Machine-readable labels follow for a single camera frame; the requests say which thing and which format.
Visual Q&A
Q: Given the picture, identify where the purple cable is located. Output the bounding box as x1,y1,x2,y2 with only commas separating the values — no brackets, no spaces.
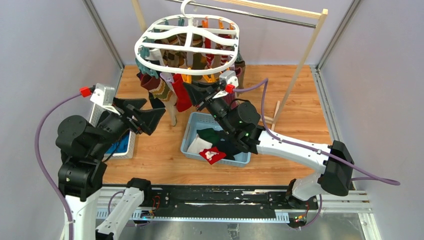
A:
34,86,92,240
225,78,401,229

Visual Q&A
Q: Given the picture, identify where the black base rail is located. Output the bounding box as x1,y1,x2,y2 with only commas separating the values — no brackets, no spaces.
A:
141,184,319,220

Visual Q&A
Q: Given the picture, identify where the orange clothes peg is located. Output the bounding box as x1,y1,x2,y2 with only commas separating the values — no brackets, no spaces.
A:
181,74,192,84

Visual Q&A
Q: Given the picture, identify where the lilac clothes peg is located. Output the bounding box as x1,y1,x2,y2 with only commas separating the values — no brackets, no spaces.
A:
160,72,174,84

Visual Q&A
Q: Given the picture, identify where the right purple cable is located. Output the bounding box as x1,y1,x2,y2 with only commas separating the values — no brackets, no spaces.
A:
225,78,401,229

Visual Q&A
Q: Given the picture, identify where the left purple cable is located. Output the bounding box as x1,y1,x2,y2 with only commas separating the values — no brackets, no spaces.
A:
34,86,92,240

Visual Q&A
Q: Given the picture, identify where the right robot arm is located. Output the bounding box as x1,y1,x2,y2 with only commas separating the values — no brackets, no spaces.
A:
183,82,354,209

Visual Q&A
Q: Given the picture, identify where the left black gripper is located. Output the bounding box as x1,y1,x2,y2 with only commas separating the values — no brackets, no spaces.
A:
90,94,166,156

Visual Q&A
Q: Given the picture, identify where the olive tan hanging sock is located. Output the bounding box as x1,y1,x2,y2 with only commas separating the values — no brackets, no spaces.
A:
234,60,246,89

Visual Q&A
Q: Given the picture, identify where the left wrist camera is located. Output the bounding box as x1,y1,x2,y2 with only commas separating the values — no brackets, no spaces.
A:
89,83,120,115

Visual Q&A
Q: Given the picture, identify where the dark green sock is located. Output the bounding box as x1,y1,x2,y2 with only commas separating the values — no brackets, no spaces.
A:
196,128,241,161

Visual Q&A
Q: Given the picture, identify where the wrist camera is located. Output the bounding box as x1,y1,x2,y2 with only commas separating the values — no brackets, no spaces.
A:
89,83,120,115
212,70,239,99

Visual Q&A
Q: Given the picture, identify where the white oval clip hanger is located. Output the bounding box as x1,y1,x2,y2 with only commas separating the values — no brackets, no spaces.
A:
134,0,240,76

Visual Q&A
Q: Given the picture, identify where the blue cloth in basket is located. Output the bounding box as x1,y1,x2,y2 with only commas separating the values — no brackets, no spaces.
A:
106,133,130,155

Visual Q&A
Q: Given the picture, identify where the argyle brown hanging sock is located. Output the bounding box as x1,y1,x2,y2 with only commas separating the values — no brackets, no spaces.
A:
159,37,186,68

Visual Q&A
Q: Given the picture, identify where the white plastic basket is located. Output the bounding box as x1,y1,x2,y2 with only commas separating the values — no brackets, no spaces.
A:
89,104,136,160

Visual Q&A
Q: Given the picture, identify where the wooden clothes rack frame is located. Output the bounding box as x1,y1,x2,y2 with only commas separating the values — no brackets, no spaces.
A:
132,0,328,130

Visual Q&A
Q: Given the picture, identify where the white sock in basket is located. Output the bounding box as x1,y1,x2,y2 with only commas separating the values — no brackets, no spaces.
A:
186,135,213,154

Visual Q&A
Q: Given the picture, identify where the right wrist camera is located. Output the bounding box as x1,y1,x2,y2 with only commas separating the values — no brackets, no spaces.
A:
212,70,239,99

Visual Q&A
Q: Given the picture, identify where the light blue plastic basket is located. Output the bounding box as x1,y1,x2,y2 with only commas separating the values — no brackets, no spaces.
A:
180,111,252,168

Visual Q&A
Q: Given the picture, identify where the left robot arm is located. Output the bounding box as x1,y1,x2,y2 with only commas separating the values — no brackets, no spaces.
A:
55,98,166,240

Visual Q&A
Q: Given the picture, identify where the teal clothes peg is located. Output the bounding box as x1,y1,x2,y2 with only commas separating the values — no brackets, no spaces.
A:
135,58,159,79

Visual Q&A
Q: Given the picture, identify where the metal rack rod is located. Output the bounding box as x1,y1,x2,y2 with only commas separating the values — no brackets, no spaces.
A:
165,0,317,29

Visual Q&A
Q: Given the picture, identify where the beige striped ribbed sock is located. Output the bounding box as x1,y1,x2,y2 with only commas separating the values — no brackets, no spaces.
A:
140,74,177,127

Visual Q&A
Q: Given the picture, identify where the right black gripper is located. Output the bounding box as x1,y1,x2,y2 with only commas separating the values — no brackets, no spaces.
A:
181,81,235,136

